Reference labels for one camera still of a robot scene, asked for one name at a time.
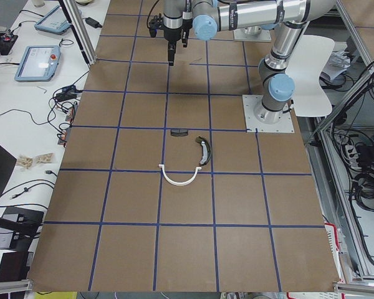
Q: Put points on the near blue teach pendant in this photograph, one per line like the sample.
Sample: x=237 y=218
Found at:
x=38 y=63

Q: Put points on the far blue teach pendant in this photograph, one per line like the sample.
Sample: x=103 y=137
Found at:
x=54 y=22

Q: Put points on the black power adapter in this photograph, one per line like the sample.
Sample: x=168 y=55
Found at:
x=92 y=22

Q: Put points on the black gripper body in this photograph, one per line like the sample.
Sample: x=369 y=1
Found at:
x=170 y=35

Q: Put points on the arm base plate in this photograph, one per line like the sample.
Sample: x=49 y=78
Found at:
x=252 y=34
x=260 y=120

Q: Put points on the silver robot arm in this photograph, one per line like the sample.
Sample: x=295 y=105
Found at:
x=175 y=10
x=291 y=17

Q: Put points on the white plastic chair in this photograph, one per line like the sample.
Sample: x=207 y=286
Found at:
x=305 y=66

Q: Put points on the aluminium frame post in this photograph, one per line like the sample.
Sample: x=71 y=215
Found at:
x=75 y=21

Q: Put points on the blue teach pendant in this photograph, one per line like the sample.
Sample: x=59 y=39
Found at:
x=38 y=63
x=54 y=22

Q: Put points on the white curved plastic bracket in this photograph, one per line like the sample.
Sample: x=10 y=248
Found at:
x=176 y=183

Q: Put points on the curved green brake shoe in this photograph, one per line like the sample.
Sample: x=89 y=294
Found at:
x=206 y=148

